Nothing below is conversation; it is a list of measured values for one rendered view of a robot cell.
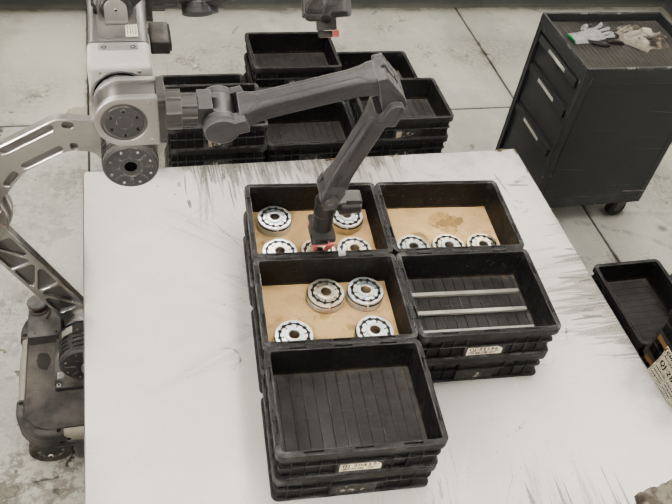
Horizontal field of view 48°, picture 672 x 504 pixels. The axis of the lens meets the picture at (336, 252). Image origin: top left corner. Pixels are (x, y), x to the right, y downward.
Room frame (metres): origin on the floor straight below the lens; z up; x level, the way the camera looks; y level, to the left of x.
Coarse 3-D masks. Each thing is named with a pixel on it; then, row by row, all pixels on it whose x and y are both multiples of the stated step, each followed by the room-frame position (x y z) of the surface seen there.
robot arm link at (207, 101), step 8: (200, 96) 1.31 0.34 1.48; (208, 96) 1.31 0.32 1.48; (216, 96) 1.33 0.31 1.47; (224, 96) 1.34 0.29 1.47; (232, 96) 1.36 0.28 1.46; (200, 104) 1.29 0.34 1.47; (208, 104) 1.29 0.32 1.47; (216, 104) 1.31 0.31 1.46; (224, 104) 1.31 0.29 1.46; (232, 104) 1.33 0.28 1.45; (200, 112) 1.28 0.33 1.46; (208, 112) 1.29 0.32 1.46; (232, 112) 1.31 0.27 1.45; (200, 120) 1.29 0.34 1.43
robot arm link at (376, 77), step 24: (336, 72) 1.40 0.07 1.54; (360, 72) 1.39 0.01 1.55; (384, 72) 1.39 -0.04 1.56; (240, 96) 1.34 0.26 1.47; (264, 96) 1.34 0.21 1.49; (288, 96) 1.34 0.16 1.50; (312, 96) 1.35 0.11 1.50; (336, 96) 1.37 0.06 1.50; (360, 96) 1.38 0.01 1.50; (384, 96) 1.39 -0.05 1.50; (216, 120) 1.27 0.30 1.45; (240, 120) 1.29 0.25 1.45
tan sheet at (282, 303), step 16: (272, 288) 1.37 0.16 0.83; (288, 288) 1.38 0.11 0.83; (304, 288) 1.39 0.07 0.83; (384, 288) 1.44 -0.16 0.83; (272, 304) 1.31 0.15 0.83; (288, 304) 1.32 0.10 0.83; (304, 304) 1.33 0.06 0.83; (384, 304) 1.38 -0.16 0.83; (272, 320) 1.26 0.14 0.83; (288, 320) 1.27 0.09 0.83; (304, 320) 1.28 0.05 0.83; (320, 320) 1.29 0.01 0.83; (336, 320) 1.30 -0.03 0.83; (352, 320) 1.31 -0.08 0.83; (272, 336) 1.21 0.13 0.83; (320, 336) 1.23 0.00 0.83; (336, 336) 1.24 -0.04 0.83; (352, 336) 1.25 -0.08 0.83
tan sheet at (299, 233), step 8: (256, 216) 1.64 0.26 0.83; (296, 216) 1.67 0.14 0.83; (304, 216) 1.68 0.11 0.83; (256, 224) 1.61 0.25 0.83; (296, 224) 1.64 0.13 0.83; (304, 224) 1.65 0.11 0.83; (368, 224) 1.70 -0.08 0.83; (256, 232) 1.58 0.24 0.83; (288, 232) 1.60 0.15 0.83; (296, 232) 1.61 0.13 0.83; (304, 232) 1.61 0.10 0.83; (336, 232) 1.64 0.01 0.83; (360, 232) 1.65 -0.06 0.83; (368, 232) 1.66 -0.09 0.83; (256, 240) 1.54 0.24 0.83; (264, 240) 1.55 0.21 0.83; (288, 240) 1.57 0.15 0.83; (296, 240) 1.57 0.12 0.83; (304, 240) 1.58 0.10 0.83; (336, 240) 1.60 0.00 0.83; (368, 240) 1.63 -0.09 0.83; (336, 248) 1.57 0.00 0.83
